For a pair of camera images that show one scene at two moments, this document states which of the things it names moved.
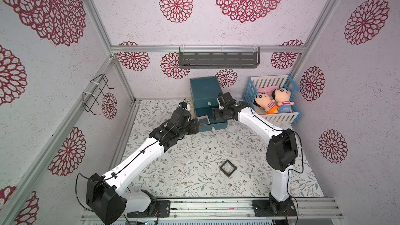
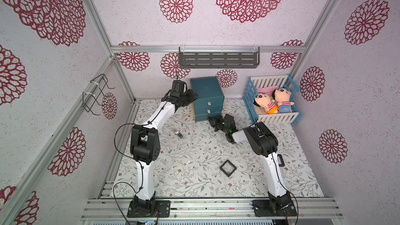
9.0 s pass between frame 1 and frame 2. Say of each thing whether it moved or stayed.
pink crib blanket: stayed
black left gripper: moved
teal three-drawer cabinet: moved
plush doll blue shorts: stayed
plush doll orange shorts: stayed
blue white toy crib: stayed
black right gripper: moved
